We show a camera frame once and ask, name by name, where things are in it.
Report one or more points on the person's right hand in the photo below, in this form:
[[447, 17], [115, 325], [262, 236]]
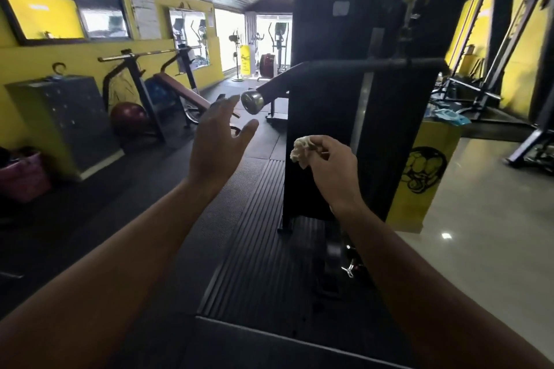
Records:
[[335, 174]]

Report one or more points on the person's left hand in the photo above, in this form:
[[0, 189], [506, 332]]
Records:
[[216, 152]]

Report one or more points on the white cleaning wipe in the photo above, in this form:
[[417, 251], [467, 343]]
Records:
[[303, 150]]

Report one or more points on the chrome black bar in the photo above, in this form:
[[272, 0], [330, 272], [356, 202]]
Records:
[[346, 65]]

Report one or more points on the blue wet wipes pack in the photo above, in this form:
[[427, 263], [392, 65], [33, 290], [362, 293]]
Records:
[[450, 115]]

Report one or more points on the person's right forearm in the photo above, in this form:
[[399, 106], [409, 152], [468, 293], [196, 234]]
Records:
[[433, 295]]

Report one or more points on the person's left forearm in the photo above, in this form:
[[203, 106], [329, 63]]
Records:
[[108, 278]]

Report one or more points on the maroon bench pad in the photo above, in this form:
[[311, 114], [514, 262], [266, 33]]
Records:
[[186, 90]]

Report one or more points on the blue exercise ball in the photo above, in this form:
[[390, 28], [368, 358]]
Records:
[[158, 94]]

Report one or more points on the maroon exercise ball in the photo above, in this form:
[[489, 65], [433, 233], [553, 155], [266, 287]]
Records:
[[130, 118]]

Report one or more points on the yellow standing banner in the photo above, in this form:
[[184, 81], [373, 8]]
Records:
[[245, 59]]

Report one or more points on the black curved ab bench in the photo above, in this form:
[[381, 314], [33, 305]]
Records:
[[267, 66]]

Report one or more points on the black orange bench press rack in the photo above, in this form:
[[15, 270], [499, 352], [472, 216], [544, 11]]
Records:
[[138, 87]]

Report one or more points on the chrome barbell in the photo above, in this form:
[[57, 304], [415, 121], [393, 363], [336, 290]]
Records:
[[147, 53]]

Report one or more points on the black elliptical trainer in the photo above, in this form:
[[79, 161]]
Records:
[[280, 29]]

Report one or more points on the dark grey cabinet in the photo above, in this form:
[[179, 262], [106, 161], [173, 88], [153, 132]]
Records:
[[65, 122]]

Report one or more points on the black curved hook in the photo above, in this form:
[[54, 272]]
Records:
[[58, 69]]

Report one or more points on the dark grey flat panel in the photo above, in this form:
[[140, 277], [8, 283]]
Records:
[[259, 351]]

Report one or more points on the pink plastic basket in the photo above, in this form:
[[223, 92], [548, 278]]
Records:
[[24, 178]]

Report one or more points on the black smith machine rack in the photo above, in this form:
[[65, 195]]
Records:
[[511, 40]]

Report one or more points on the dark framed yellow window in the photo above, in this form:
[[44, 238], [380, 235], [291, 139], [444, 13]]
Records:
[[43, 14]]

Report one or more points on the black weight machine frame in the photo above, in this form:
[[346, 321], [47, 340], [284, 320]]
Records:
[[389, 122]]

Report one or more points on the frameless wall mirror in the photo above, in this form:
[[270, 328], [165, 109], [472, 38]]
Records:
[[190, 35]]

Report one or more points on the white wall notice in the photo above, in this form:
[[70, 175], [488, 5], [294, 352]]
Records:
[[145, 14]]

